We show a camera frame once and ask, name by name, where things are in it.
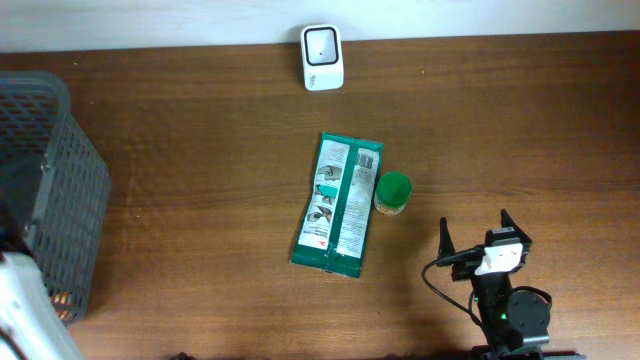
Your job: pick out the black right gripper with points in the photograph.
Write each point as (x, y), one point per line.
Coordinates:
(445, 246)

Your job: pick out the green wipes packet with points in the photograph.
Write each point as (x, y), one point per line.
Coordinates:
(334, 230)

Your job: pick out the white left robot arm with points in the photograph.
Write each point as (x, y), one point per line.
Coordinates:
(30, 326)

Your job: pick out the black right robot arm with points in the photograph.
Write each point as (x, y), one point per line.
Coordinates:
(513, 320)

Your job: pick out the white barcode scanner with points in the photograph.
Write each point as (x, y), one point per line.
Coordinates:
(322, 57)

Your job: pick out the green lid glass jar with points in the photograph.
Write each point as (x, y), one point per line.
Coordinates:
(392, 193)

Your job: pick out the grey plastic mesh basket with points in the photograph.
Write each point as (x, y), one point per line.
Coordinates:
(55, 184)

